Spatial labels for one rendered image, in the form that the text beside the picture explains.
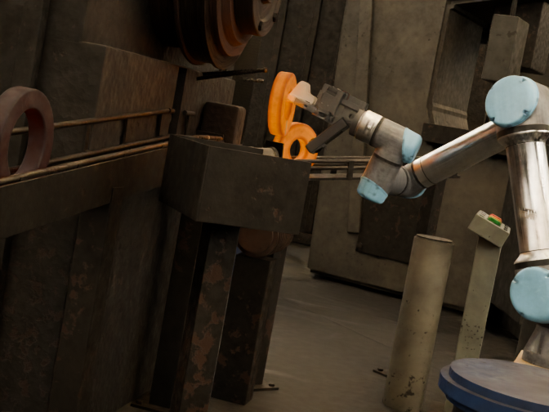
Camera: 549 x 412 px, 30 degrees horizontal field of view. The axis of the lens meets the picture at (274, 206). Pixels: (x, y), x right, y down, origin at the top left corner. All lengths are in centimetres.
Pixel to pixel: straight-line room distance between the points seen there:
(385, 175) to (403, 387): 85
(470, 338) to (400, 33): 242
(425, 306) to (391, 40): 240
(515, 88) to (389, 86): 293
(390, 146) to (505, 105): 31
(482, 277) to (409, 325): 26
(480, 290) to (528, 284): 86
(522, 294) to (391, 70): 307
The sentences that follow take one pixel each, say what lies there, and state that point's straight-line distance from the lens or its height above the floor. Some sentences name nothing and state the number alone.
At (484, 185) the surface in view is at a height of 64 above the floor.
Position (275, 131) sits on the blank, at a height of 76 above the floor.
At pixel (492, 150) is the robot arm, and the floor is 80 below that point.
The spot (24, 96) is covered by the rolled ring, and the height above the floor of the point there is 75.
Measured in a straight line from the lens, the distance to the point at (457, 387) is 171.
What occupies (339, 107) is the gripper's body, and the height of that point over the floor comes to 84.
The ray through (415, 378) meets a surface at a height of 11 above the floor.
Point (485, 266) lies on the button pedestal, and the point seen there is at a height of 47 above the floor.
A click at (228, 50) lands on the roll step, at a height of 93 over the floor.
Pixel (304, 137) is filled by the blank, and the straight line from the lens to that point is 297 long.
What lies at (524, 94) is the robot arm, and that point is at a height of 93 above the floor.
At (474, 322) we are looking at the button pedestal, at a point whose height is 30.
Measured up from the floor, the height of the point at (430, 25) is 136.
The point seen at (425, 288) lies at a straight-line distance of 304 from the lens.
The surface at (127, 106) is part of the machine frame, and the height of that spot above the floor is 75.
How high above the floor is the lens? 80
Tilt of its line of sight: 5 degrees down
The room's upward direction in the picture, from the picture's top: 10 degrees clockwise
